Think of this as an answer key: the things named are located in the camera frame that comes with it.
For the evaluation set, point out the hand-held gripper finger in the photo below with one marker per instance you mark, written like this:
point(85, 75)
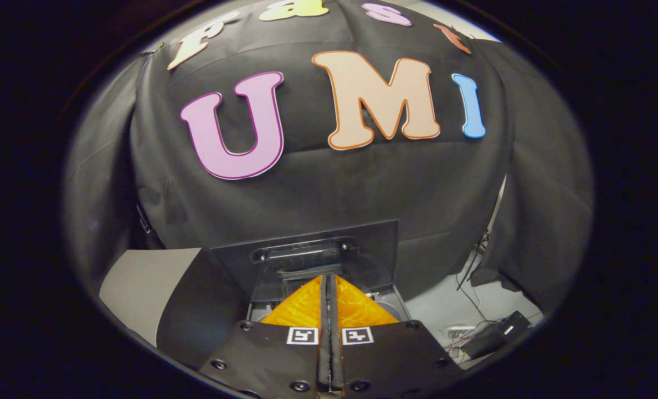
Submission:
point(326, 354)
point(337, 354)

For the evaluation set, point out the dark washing machine lid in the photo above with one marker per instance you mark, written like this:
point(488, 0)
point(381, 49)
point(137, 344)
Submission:
point(362, 249)

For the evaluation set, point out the white power strip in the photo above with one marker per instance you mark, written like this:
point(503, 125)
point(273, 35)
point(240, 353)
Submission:
point(462, 331)

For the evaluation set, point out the black box device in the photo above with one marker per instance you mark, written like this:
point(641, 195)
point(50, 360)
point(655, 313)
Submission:
point(495, 338)

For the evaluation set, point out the black backdrop cloth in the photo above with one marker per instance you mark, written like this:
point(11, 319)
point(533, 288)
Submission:
point(362, 188)

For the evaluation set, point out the black light stand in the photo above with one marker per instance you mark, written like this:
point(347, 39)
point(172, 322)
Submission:
point(481, 246)

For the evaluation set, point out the beige and dark cabinet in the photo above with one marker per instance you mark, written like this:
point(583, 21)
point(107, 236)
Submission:
point(140, 288)

